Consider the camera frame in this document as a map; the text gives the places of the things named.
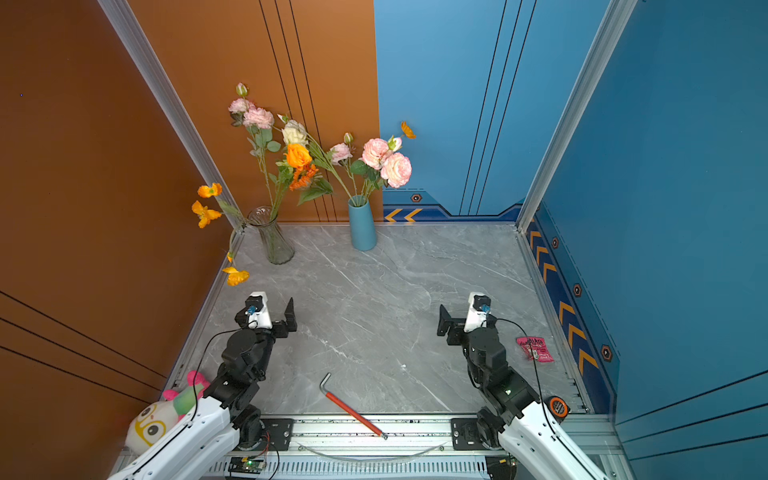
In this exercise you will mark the green circuit board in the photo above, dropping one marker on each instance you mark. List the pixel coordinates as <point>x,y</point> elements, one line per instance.
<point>246,465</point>

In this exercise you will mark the large pink peach rose stem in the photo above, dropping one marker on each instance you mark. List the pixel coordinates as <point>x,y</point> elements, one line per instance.
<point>385,165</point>

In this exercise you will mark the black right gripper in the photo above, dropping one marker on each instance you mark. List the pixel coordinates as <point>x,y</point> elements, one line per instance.
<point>457,327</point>

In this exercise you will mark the pink carnation rose stem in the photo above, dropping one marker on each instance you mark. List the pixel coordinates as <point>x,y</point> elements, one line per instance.
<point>259,125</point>

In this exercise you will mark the orange yellow rose stem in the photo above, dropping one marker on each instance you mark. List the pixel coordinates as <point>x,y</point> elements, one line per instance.
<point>296,156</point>

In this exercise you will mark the small orange bud stem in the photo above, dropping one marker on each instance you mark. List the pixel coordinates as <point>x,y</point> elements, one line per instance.
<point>206,215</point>

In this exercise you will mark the white panda plush toy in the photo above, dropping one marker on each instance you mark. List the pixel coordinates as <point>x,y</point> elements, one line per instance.
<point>158,418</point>

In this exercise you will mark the cream white rose stem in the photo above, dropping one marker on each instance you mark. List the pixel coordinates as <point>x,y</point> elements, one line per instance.
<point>293,133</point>

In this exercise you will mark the orange gerbera flower stem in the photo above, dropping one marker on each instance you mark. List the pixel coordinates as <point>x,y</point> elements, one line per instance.
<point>309,184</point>

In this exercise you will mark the pink peony flower stem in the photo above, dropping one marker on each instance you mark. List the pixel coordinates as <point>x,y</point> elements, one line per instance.
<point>342,156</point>

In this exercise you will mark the orange black tape measure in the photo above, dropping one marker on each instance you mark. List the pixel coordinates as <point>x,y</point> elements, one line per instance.
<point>558,408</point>

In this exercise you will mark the yellow ranunculus flower stem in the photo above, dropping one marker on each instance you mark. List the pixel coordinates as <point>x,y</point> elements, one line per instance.
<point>408,129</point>

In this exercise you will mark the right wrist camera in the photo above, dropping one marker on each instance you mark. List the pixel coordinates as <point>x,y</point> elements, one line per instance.
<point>478,312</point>

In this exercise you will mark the right aluminium corner post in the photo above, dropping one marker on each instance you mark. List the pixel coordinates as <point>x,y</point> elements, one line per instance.
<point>609,32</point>

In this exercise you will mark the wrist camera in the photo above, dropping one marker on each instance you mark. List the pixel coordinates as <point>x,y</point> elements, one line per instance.
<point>478,312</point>
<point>257,315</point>

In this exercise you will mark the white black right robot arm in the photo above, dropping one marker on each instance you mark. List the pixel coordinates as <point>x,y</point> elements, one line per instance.
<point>516,417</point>

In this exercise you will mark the red handled hex key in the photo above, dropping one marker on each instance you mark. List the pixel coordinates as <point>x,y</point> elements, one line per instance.
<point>348,409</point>

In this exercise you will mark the clear glass vase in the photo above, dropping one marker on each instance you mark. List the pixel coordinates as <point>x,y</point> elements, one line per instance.
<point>278,249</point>

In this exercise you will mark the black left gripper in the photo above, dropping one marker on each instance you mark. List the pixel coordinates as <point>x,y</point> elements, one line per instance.
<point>279,329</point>

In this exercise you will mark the pink candy wrapper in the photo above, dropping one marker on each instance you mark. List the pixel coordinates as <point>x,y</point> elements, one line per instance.
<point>535,349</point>

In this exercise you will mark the teal ceramic vase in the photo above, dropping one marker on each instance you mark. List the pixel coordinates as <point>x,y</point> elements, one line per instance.
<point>361,222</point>

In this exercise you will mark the left aluminium corner post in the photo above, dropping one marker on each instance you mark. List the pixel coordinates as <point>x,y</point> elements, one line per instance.
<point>127,27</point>

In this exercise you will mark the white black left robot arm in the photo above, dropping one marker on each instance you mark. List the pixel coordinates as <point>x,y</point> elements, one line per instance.
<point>185,433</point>

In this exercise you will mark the white flower stem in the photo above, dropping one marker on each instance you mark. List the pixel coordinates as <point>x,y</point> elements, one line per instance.
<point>322,160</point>

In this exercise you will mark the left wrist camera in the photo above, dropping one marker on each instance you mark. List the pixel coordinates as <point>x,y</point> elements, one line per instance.
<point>257,315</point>

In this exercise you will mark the aluminium corner post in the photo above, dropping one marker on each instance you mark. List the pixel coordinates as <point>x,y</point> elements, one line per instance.
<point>127,27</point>
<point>609,32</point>

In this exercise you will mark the right circuit board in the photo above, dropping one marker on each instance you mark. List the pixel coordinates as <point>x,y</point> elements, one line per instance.
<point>501,468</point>

